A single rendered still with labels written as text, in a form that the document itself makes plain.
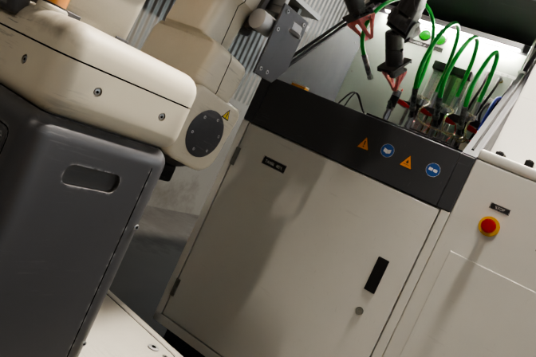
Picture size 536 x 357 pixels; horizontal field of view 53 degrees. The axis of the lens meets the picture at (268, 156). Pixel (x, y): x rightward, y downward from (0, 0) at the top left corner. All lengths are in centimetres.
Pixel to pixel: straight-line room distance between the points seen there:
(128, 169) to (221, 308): 99
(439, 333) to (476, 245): 25
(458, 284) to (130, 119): 101
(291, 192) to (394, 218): 32
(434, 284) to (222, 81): 79
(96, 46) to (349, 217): 102
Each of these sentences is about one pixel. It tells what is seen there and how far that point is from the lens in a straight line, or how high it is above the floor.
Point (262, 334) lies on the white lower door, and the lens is 169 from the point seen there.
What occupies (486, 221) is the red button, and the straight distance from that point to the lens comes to 147.
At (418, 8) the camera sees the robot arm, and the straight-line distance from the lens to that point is 165.
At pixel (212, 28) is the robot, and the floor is 93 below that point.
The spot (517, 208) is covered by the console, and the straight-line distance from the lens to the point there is 151.
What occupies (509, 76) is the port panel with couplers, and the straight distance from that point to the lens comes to 213.
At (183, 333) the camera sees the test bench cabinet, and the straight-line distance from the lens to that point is 182.
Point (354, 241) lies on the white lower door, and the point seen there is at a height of 60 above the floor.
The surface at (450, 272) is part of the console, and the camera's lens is 151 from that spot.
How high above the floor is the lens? 78
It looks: 2 degrees down
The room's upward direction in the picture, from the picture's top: 25 degrees clockwise
